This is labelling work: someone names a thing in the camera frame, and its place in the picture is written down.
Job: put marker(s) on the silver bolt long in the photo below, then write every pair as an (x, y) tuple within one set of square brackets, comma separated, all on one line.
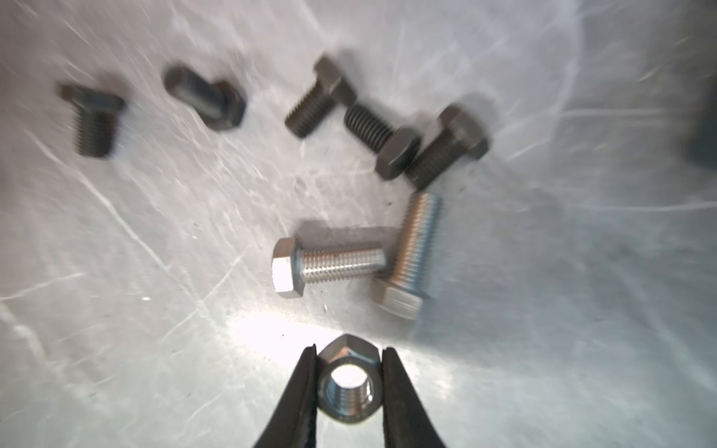
[(400, 293)]

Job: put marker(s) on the black bolt apart left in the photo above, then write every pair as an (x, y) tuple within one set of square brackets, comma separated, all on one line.
[(97, 117)]

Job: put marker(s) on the black bolt cluster right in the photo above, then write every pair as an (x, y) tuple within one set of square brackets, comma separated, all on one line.
[(462, 135)]

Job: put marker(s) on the black bolt cluster middle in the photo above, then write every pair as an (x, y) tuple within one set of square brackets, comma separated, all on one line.
[(395, 149)]

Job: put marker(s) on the black bolt top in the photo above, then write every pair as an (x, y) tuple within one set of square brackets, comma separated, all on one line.
[(219, 105)]

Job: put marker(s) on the black bolt cluster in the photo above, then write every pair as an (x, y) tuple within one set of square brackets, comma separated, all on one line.
[(462, 135), (395, 149)]

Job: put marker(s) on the grey compartment organizer box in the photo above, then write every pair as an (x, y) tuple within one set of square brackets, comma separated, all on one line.
[(703, 146)]

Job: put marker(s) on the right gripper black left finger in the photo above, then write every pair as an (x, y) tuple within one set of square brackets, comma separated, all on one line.
[(294, 421)]

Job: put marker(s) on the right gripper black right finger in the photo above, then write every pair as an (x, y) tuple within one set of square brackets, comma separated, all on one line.
[(405, 422)]

